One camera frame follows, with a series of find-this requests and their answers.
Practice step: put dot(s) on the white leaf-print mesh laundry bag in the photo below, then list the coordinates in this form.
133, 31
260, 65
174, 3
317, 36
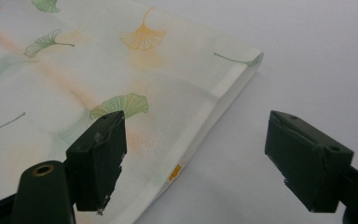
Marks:
105, 68

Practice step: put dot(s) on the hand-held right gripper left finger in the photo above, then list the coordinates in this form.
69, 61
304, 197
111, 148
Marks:
98, 168

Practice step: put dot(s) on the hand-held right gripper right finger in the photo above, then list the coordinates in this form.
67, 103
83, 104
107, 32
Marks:
307, 168

